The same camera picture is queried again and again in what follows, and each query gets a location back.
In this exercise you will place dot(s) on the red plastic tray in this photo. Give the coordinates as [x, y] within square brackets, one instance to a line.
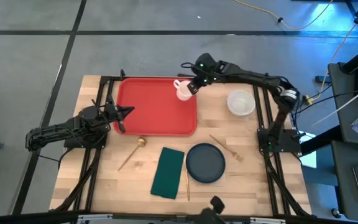
[154, 115]

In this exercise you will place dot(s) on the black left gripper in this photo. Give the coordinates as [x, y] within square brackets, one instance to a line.
[112, 112]

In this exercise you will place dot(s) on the white mug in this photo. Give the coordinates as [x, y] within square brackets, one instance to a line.
[182, 91]

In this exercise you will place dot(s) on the black unidentified object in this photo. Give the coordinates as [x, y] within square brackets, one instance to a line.
[217, 205]

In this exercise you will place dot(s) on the black rig crossbar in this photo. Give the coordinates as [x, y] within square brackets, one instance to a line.
[26, 218]

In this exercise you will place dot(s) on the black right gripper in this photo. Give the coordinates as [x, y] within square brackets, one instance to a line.
[207, 70]

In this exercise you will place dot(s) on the blue connector box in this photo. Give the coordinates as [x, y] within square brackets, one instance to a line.
[322, 79]

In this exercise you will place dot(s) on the gold fork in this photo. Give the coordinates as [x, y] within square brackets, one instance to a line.
[225, 147]

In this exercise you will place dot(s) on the dark blue plate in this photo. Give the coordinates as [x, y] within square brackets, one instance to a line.
[205, 163]

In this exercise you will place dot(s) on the black desk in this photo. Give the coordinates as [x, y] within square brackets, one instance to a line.
[346, 102]
[343, 180]

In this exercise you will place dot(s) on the gold spoon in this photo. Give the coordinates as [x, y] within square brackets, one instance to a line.
[141, 142]

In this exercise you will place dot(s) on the dark green cloth napkin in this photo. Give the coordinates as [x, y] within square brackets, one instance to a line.
[168, 172]

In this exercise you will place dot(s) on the black aluminium table frame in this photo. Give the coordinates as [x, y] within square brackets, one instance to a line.
[105, 80]

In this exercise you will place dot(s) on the yellow plug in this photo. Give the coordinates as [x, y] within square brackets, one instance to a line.
[308, 100]

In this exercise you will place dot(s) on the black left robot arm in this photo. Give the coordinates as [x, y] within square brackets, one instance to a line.
[57, 129]

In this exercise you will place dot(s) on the white ribbed bowl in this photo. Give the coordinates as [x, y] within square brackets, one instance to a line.
[241, 103]

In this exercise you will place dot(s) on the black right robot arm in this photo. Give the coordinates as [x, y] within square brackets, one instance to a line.
[250, 76]

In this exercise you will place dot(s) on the silver bracket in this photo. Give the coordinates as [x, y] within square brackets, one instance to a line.
[267, 221]
[95, 217]

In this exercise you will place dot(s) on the black caster wheel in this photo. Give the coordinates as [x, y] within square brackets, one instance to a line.
[336, 213]

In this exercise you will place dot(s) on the white rod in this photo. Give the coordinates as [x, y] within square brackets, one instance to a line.
[343, 104]

